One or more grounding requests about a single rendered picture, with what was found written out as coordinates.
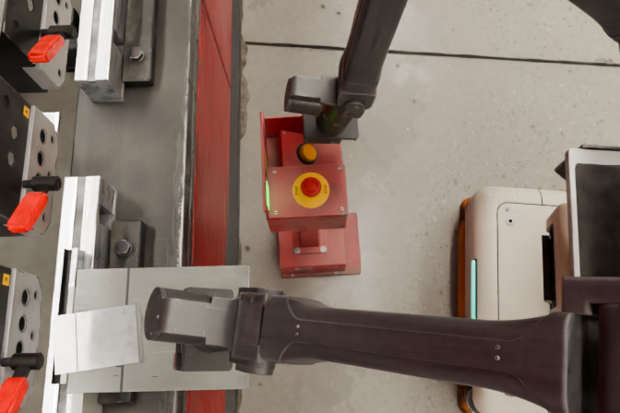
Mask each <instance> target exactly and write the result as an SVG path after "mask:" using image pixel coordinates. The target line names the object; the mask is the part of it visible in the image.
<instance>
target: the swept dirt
mask: <svg viewBox="0 0 620 413"><path fill-rule="evenodd" d="M243 5H244V0H242V25H243V19H244V12H243ZM247 51H248V48H247V45H246V43H245V41H244V37H243V34H242V45H241V132H240V140H241V139H242V138H243V137H244V134H245V132H246V122H247V118H248V113H247V110H246V105H247V103H248V102H249V100H250V94H249V92H248V90H247V80H246V78H245V77H244V75H243V70H244V67H245V66H246V55H247ZM241 265H242V244H241V241H240V238H239V266H241ZM242 397H243V395H242V389H237V413H239V409H240V406H241V403H242Z"/></svg>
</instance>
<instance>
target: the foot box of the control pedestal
mask: <svg viewBox="0 0 620 413"><path fill-rule="evenodd" d="M326 236H327V251H328V252H327V253H322V254H294V252H293V233H292V231H278V240H279V261H280V271H281V277H282V278H296V277H328V276H344V275H359V274H361V272H362V266H361V254H360V243H359V231H358V218H357V213H356V212H349V214H348V219H347V225H346V228H341V229H326Z"/></svg>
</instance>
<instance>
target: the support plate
mask: <svg viewBox="0 0 620 413"><path fill-rule="evenodd" d="M126 280H127V268H108V269H78V270H77V285H76V296H75V307H74V313H76V322H77V313H81V312H87V311H93V310H99V309H106V308H113V307H118V306H123V305H125V294H126ZM156 287H160V288H166V289H179V290H184V289H186V288H189V287H194V288H211V289H231V290H232V291H233V297H234V298H236V297H237V295H238V290H239V288H241V287H249V265H219V266H182V267H145V268H130V278H129V292H128V305H131V304H135V302H138V303H140V309H141V323H142V337H143V352H144V361H142V362H137V363H130V364H125V365H124V380H123V392H149V391H188V390H228V389H248V388H249V373H246V372H239V371H237V370H236V369H235V363H233V364H232V369H231V370H230V371H228V372H178V371H175V370H174V369H173V360H174V354H175V348H176V343H169V342H160V341H151V340H147V339H146V337H145V332H144V322H145V314H146V309H147V305H148V302H149V297H150V294H151V292H152V291H153V290H154V289H155V288H156ZM120 380H121V367H116V366H112V367H105V368H99V369H93V370H87V371H81V372H79V371H78V366H77V372H70V373H69V374H68V381H67V391H66V392H67V393H68V394H71V393H110V392H120Z"/></svg>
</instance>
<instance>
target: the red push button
mask: <svg viewBox="0 0 620 413"><path fill-rule="evenodd" d="M301 191H302V193H303V194H304V195H306V196H309V197H313V196H316V195H318V194H319V193H320V191H321V183H320V181H319V180H318V179H317V178H315V177H307V178H305V179H304V180H303V181H302V183H301Z"/></svg>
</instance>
